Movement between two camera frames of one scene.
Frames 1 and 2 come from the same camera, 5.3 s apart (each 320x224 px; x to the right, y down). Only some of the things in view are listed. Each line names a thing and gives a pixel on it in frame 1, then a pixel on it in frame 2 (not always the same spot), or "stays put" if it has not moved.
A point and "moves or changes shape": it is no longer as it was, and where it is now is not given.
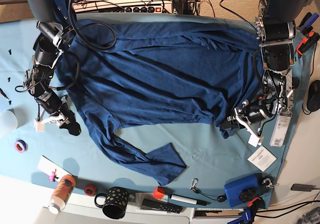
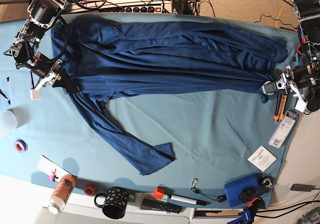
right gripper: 239,120 to 284,83
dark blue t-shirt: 123,74 moves or changes shape
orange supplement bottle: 62,193 stays put
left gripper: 68,122 to 71,85
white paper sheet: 48,165 stays put
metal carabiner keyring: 268,182 stays put
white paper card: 262,158 stays put
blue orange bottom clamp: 249,213 stays put
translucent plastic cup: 8,123 stays put
